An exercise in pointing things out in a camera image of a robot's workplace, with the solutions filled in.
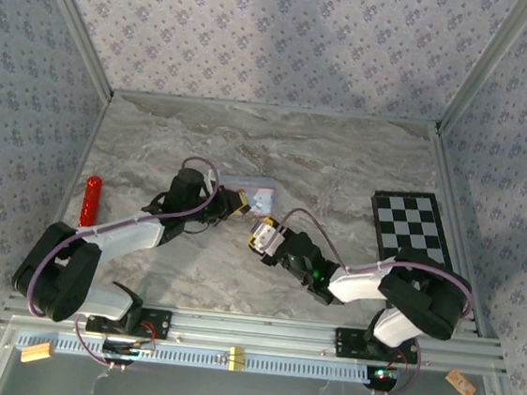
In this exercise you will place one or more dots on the small grey pouch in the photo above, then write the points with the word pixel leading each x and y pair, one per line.
pixel 259 190

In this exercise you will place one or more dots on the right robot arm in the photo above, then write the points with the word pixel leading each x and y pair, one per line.
pixel 422 299

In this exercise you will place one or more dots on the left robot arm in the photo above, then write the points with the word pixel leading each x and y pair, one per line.
pixel 57 279

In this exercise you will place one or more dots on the red glitter cylinder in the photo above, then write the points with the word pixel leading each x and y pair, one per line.
pixel 90 200

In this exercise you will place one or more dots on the black grey chessboard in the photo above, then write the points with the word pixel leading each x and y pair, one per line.
pixel 411 227

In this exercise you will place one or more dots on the yellow clip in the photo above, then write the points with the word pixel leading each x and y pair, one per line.
pixel 237 359

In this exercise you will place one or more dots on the right controller board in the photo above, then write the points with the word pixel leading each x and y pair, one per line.
pixel 381 377

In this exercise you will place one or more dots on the controller board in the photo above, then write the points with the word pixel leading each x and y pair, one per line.
pixel 127 352
pixel 381 377

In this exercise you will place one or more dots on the left controller board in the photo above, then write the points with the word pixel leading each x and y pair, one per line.
pixel 127 352

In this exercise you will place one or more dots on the orange tag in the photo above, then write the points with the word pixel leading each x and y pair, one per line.
pixel 460 384

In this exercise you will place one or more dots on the wooden block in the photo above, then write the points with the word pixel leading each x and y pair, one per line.
pixel 36 353

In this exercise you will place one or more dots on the aluminium front rail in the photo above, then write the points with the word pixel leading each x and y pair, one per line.
pixel 254 331

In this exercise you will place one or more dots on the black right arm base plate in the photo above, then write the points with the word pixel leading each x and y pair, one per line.
pixel 349 343

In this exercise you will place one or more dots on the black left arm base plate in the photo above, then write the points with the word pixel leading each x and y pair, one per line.
pixel 156 323

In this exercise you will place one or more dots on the aluminium side rail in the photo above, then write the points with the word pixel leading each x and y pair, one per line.
pixel 459 218

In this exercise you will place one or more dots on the aluminium corner post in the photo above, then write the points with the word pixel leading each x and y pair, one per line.
pixel 80 36
pixel 486 70

